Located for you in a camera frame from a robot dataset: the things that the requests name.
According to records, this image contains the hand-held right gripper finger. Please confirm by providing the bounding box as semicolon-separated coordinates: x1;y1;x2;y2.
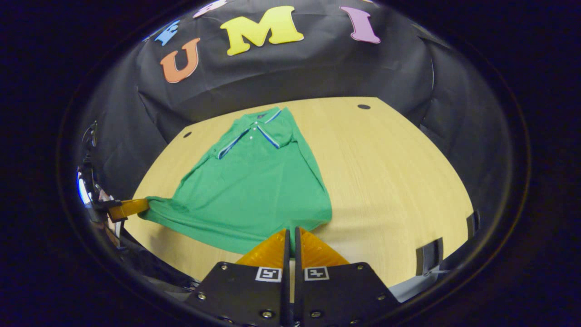
186;228;291;327
294;227;400;327

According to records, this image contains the green T-shirt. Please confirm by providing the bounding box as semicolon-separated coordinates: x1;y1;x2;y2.
138;107;333;255

